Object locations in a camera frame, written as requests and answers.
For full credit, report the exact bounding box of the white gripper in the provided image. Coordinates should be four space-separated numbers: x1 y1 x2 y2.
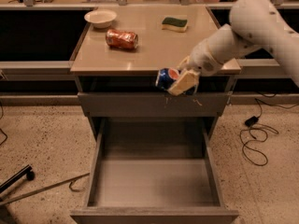
167 39 222 96

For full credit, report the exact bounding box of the blue pepsi can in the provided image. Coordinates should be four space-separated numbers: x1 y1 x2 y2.
155 68 197 93

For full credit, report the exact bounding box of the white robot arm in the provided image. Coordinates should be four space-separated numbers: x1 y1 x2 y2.
168 0 299 96

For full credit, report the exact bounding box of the grey drawer cabinet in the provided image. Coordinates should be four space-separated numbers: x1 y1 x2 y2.
71 4 240 135

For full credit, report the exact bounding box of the orange soda can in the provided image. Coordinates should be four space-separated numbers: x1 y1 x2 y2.
106 29 138 49

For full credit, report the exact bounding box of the closed top drawer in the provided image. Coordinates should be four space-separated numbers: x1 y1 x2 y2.
78 92 228 117

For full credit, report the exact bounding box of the open middle drawer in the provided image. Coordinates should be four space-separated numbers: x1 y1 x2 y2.
71 119 239 224

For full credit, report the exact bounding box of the green yellow sponge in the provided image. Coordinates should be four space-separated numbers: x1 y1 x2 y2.
162 17 188 33

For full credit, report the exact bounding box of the white bowl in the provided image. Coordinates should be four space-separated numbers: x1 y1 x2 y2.
84 9 117 29

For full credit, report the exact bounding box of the grey metal rod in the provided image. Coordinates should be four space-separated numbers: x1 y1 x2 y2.
0 173 90 206

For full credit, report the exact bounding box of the black chair leg caster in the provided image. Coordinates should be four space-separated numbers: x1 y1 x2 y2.
0 165 36 193

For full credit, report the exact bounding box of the black power adapter cable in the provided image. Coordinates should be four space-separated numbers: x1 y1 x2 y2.
238 91 299 167

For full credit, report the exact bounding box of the black cable at left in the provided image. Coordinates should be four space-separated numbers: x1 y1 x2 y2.
0 103 8 147

